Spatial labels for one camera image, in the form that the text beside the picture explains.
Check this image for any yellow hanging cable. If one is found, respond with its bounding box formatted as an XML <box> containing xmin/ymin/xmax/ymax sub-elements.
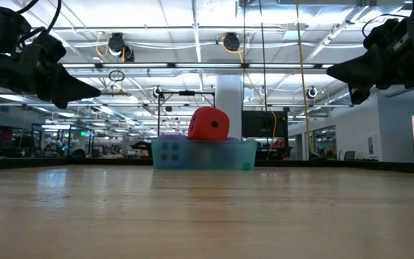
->
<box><xmin>295</xmin><ymin>0</ymin><xmax>312</xmax><ymax>158</ymax></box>

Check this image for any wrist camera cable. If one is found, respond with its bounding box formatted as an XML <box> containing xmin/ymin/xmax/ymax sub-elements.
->
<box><xmin>361</xmin><ymin>13</ymin><xmax>411</xmax><ymax>37</ymax></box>
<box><xmin>14</xmin><ymin>0</ymin><xmax>63</xmax><ymax>39</ymax></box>

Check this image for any black robot cell frame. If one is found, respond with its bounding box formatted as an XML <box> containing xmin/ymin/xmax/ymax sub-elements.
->
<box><xmin>30</xmin><ymin>123</ymin><xmax>95</xmax><ymax>158</ymax></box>

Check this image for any white building column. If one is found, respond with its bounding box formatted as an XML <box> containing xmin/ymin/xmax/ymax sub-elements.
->
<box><xmin>216</xmin><ymin>74</ymin><xmax>244</xmax><ymax>140</ymax></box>

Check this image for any red foam die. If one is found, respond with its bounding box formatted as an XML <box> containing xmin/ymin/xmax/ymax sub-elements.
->
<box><xmin>187</xmin><ymin>106</ymin><xmax>231</xmax><ymax>141</ymax></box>

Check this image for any black screen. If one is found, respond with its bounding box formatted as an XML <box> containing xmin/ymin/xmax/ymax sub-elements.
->
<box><xmin>241</xmin><ymin>110</ymin><xmax>289</xmax><ymax>140</ymax></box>

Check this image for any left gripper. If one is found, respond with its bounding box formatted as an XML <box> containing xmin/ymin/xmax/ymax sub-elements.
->
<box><xmin>19</xmin><ymin>32</ymin><xmax>102</xmax><ymax>109</ymax></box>

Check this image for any black cable loop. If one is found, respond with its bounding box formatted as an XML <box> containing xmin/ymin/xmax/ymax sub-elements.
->
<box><xmin>108</xmin><ymin>69</ymin><xmax>126</xmax><ymax>82</ymax></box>

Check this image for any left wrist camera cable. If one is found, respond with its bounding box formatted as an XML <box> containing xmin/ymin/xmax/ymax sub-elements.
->
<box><xmin>14</xmin><ymin>0</ymin><xmax>63</xmax><ymax>39</ymax></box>

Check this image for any teal translucent plastic bin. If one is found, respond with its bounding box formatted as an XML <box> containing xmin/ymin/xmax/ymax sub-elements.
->
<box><xmin>150</xmin><ymin>138</ymin><xmax>258</xmax><ymax>171</ymax></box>

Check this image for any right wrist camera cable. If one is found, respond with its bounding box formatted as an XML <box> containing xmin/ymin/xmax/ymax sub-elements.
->
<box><xmin>361</xmin><ymin>13</ymin><xmax>411</xmax><ymax>37</ymax></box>

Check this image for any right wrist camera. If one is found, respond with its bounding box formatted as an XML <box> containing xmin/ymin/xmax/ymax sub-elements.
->
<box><xmin>363</xmin><ymin>17</ymin><xmax>411</xmax><ymax>51</ymax></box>

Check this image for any long ceiling light bar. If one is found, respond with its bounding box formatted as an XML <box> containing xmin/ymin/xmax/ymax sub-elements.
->
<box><xmin>61</xmin><ymin>61</ymin><xmax>337</xmax><ymax>70</ymax></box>

